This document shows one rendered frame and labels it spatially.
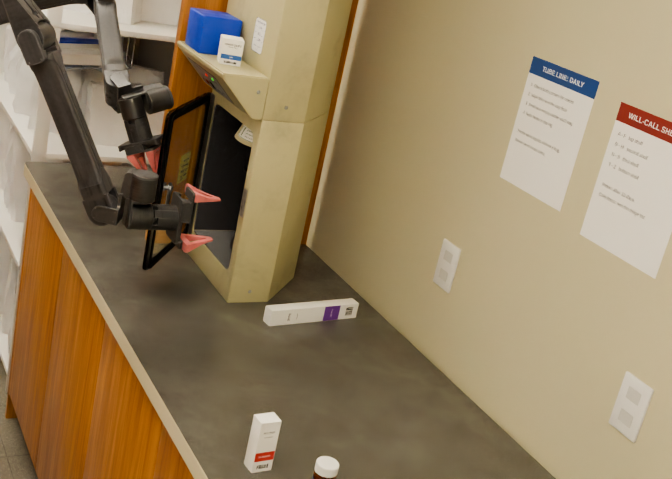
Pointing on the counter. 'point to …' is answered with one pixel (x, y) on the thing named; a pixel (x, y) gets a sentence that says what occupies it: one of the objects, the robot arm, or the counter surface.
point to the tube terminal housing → (279, 131)
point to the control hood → (234, 81)
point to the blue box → (210, 29)
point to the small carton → (230, 50)
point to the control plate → (210, 79)
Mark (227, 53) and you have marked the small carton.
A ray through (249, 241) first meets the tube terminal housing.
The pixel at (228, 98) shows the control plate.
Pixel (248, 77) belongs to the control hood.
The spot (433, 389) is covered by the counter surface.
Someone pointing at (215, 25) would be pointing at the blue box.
